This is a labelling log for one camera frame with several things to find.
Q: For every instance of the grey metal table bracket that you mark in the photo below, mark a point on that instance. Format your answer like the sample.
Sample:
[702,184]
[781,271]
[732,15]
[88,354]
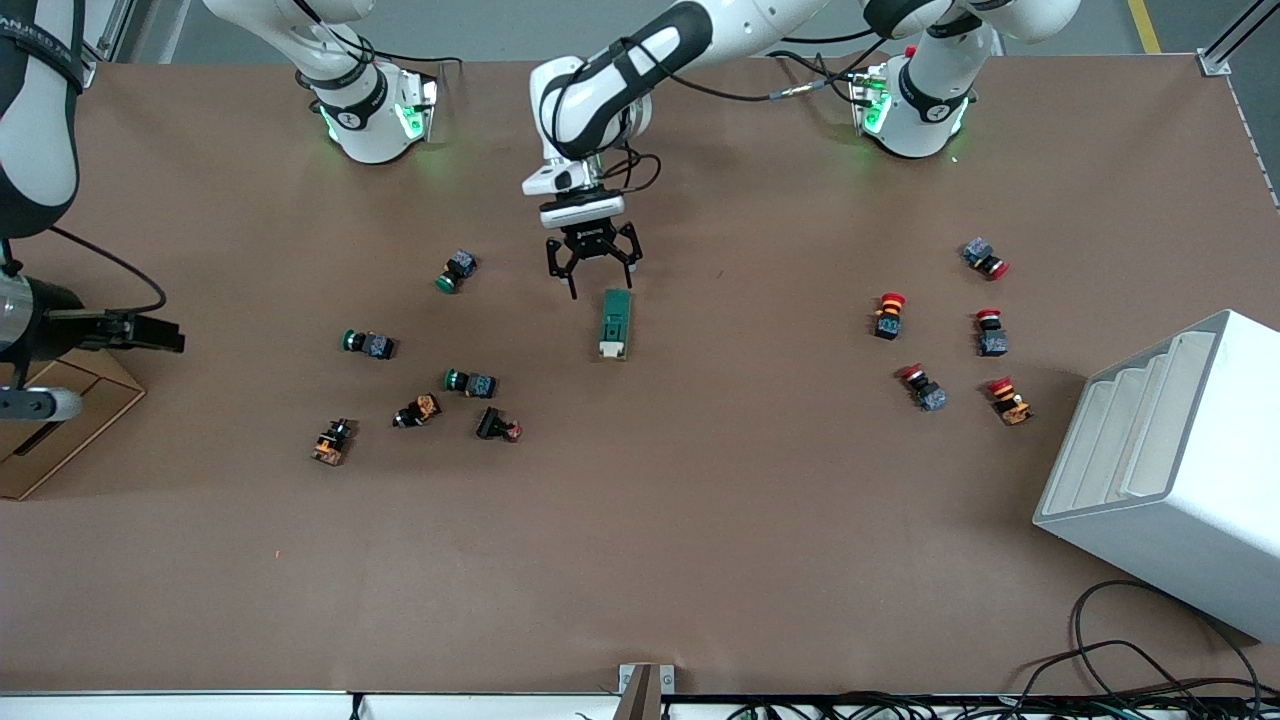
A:
[645,692]

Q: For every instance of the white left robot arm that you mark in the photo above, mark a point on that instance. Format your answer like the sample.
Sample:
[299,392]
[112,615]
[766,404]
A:
[650,50]

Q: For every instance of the red button orange contact block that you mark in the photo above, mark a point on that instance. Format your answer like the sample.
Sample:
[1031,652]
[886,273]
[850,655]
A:
[1010,402]

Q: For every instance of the red mushroom button black body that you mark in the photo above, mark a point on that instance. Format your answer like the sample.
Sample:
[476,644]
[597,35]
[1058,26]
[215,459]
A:
[991,334]
[985,258]
[922,388]

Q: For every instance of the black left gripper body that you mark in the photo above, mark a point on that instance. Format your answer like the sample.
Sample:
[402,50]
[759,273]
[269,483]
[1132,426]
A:
[590,238]

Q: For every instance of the green pushbutton black body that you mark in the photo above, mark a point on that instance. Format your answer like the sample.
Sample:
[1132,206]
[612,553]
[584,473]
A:
[370,345]
[457,270]
[472,383]

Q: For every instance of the black pushbutton orange block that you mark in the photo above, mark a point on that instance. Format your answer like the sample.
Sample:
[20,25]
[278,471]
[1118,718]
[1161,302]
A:
[332,442]
[417,410]

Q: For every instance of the white slotted storage bin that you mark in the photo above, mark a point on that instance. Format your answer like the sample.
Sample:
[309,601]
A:
[1200,480]

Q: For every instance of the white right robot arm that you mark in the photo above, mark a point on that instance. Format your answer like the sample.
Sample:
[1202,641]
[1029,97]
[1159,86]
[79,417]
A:
[370,110]

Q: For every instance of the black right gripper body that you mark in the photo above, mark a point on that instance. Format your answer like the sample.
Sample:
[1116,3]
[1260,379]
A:
[62,328]

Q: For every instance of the aluminium frame profile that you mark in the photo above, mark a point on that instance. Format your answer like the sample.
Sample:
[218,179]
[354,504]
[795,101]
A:
[105,35]
[1215,62]

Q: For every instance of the black pushbutton red tip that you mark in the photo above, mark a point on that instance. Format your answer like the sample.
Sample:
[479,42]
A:
[495,424]

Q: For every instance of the brown cardboard box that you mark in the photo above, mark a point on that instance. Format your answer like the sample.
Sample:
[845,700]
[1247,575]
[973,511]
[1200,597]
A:
[60,455]

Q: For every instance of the red button striped collar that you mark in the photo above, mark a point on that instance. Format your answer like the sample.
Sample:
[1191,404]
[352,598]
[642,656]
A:
[888,316]

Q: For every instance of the white table edge rail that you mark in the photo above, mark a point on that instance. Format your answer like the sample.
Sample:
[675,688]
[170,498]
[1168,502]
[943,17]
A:
[200,708]

